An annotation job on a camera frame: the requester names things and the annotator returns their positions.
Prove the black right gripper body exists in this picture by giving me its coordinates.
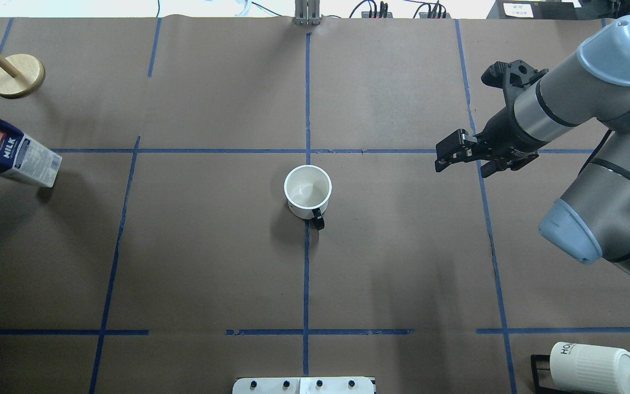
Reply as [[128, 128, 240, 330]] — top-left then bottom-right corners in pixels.
[[476, 107, 540, 178]]

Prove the blue Pascual milk carton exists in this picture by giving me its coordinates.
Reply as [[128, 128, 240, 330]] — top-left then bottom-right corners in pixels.
[[0, 119, 62, 188]]

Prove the white smiley face mug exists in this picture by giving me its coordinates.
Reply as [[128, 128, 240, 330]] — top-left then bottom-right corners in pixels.
[[283, 165, 333, 230]]

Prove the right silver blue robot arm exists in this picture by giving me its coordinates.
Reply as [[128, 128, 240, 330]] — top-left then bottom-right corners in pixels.
[[435, 15, 630, 275]]

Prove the wooden mug tree stand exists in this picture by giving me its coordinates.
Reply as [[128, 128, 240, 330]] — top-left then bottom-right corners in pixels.
[[0, 53, 46, 99]]

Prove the black box with label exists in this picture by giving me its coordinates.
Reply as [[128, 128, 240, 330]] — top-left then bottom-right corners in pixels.
[[486, 1, 611, 20]]

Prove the white ribbed HOME mug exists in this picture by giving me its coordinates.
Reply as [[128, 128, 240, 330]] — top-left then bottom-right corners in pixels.
[[549, 341, 630, 393]]

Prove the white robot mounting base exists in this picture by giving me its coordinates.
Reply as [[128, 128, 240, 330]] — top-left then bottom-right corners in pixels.
[[232, 376, 377, 393]]

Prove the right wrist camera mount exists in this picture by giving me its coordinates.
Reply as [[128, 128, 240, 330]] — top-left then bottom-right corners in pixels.
[[481, 60, 549, 109]]

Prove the black cable connector block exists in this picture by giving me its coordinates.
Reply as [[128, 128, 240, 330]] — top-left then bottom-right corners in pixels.
[[360, 1, 393, 19]]

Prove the aluminium frame post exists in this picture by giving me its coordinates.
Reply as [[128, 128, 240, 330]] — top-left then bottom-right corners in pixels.
[[293, 0, 322, 26]]

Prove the black wire mug rack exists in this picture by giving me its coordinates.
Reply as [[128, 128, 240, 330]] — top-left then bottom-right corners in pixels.
[[530, 354, 565, 393]]

